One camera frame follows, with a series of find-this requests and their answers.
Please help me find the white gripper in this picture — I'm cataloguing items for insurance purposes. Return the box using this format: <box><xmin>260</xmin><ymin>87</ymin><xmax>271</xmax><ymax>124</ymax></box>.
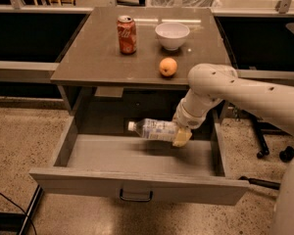
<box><xmin>172</xmin><ymin>102</ymin><xmax>206</xmax><ymax>147</ymax></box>

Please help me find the clear plastic water bottle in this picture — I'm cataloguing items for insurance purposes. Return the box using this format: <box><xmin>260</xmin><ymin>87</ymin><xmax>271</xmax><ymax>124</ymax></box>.
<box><xmin>127</xmin><ymin>118</ymin><xmax>178</xmax><ymax>142</ymax></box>

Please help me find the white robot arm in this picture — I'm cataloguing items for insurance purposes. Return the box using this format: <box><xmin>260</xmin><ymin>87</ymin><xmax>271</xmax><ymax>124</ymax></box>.
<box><xmin>174</xmin><ymin>64</ymin><xmax>294</xmax><ymax>235</ymax></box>

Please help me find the open grey top drawer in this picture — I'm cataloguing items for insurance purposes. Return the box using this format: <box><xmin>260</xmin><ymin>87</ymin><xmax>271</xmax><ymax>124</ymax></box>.
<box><xmin>29</xmin><ymin>117</ymin><xmax>249</xmax><ymax>206</ymax></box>

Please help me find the orange fruit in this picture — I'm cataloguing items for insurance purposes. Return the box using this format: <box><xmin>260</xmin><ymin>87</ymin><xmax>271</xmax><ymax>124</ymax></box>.
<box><xmin>159</xmin><ymin>58</ymin><xmax>177</xmax><ymax>77</ymax></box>

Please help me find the white bowl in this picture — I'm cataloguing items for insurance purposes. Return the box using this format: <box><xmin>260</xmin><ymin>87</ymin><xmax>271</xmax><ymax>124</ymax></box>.
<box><xmin>155</xmin><ymin>23</ymin><xmax>190</xmax><ymax>51</ymax></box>

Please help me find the black wheeled stand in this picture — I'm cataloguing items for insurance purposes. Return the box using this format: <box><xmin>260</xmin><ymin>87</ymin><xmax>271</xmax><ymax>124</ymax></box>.
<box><xmin>240</xmin><ymin>114</ymin><xmax>294</xmax><ymax>190</ymax></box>

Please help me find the red soda can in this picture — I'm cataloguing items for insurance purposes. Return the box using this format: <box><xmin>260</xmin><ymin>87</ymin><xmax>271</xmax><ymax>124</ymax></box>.
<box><xmin>117</xmin><ymin>15</ymin><xmax>136</xmax><ymax>55</ymax></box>

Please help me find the grey metal railing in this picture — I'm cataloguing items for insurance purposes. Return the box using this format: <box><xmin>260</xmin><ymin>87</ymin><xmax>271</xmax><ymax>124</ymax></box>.
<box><xmin>0</xmin><ymin>0</ymin><xmax>294</xmax><ymax>84</ymax></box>

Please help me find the black drawer handle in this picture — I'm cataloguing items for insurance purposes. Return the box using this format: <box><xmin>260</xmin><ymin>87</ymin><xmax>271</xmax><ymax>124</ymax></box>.
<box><xmin>119</xmin><ymin>189</ymin><xmax>153</xmax><ymax>203</ymax></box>

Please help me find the black floor cable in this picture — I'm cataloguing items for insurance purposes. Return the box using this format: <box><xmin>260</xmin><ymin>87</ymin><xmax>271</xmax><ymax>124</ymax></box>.
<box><xmin>0</xmin><ymin>186</ymin><xmax>38</xmax><ymax>235</ymax></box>

